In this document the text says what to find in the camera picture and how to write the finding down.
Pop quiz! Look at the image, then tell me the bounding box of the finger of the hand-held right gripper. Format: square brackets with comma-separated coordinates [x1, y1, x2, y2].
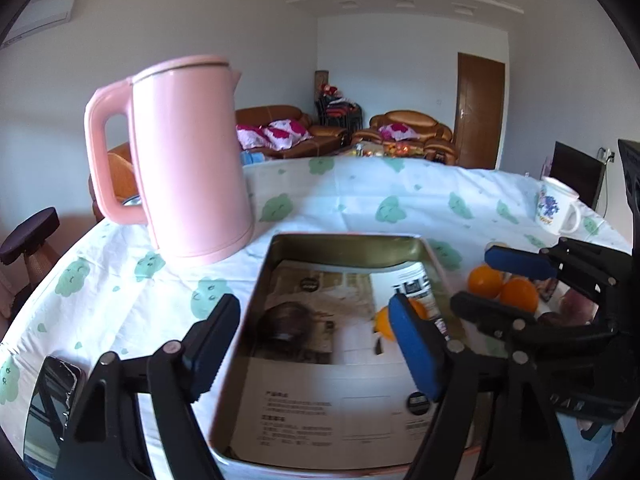
[450, 291, 617, 357]
[484, 237, 618, 288]

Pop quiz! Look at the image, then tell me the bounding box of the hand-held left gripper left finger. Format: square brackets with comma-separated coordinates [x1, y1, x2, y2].
[52, 292, 243, 480]

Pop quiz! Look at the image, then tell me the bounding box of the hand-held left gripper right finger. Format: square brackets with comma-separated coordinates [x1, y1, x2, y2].
[387, 292, 576, 480]

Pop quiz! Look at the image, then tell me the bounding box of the orange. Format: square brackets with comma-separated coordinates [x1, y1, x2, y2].
[467, 266, 506, 300]
[374, 300, 431, 339]
[500, 277, 541, 316]

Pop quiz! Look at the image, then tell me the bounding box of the metal tin box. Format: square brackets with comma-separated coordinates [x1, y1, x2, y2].
[209, 232, 482, 479]

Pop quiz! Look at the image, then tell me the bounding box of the white printed mug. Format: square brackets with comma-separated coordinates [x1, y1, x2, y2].
[534, 176, 582, 235]

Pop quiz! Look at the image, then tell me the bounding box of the purple round fruit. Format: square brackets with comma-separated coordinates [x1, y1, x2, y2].
[557, 292, 597, 326]

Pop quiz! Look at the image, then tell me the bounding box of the dark brown round fruit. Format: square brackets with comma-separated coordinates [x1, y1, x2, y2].
[257, 302, 314, 344]

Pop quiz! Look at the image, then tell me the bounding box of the photo printed paper leaflet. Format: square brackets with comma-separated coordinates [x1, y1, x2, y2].
[264, 260, 382, 365]

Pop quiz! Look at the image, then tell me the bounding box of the black television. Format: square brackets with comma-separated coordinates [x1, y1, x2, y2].
[549, 141, 609, 211]

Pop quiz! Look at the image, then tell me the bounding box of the white instruction sheet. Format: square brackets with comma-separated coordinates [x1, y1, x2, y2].
[229, 357, 437, 467]

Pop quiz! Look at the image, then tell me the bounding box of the brown wooden door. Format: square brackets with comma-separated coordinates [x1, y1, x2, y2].
[454, 52, 506, 171]

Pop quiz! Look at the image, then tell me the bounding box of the white green cloud tablecloth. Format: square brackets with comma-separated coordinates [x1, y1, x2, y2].
[0, 155, 633, 480]

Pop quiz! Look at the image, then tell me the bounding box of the black smartphone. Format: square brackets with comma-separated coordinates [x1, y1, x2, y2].
[22, 355, 87, 472]

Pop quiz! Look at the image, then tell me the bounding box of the pink floral cushion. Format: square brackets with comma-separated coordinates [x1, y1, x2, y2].
[378, 124, 417, 142]
[236, 125, 267, 151]
[262, 120, 312, 149]

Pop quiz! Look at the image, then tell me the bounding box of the cluttered coffee table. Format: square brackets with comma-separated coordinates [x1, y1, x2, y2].
[340, 142, 427, 159]

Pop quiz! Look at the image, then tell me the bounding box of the brown leather armchair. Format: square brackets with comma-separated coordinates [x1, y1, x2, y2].
[351, 110, 458, 166]

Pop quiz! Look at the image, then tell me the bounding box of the pink electric kettle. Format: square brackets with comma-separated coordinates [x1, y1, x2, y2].
[84, 56, 256, 263]

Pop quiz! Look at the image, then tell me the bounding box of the orange leather chair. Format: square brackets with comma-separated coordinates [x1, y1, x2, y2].
[89, 142, 147, 222]

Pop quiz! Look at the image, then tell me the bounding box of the dark wooden stool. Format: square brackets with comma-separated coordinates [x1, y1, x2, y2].
[0, 207, 62, 292]

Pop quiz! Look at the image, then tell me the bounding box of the stack of dark chairs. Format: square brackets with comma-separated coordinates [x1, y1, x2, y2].
[315, 95, 364, 132]

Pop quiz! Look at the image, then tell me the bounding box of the brown leather sofa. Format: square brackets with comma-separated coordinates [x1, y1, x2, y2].
[235, 105, 352, 160]

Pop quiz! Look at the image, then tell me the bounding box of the white air conditioner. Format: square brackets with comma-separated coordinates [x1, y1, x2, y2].
[2, 0, 77, 49]

